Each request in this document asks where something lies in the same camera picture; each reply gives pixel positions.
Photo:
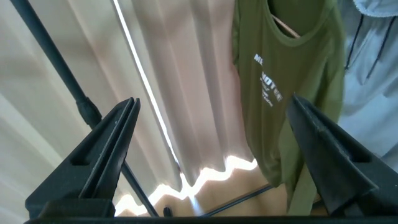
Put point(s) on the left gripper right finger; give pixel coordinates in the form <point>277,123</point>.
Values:
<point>339,168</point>

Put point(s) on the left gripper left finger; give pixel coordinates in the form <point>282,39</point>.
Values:
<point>90,177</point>

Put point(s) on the pale grey garment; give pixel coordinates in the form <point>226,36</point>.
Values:
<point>370,93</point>

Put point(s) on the green printed shirt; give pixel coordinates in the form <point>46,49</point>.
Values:
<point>267,93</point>

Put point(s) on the pink clothes hanger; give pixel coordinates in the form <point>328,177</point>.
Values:
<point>286,26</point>

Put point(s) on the black clothes rack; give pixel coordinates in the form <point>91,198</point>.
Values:
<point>59,65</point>

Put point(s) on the beige curtain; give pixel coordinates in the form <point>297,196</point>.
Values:
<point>192,77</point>

